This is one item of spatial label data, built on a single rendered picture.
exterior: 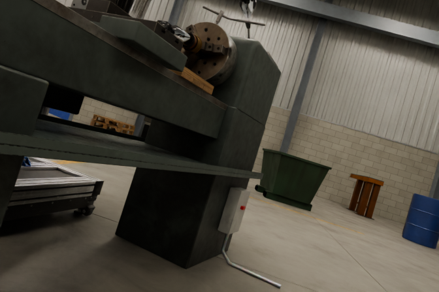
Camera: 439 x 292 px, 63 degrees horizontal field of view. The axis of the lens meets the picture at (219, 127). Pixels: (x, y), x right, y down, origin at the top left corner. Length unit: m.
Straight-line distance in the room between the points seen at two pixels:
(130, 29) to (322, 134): 11.17
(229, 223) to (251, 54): 0.95
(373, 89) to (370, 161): 2.36
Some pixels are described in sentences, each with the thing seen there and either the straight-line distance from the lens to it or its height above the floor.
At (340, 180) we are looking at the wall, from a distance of 12.18.
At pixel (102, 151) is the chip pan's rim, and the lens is 0.95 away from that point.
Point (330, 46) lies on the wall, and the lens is 12.68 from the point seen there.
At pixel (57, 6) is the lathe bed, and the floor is 0.85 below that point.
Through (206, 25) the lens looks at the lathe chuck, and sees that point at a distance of 1.88.
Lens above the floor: 0.66
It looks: 3 degrees up
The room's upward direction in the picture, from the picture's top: 17 degrees clockwise
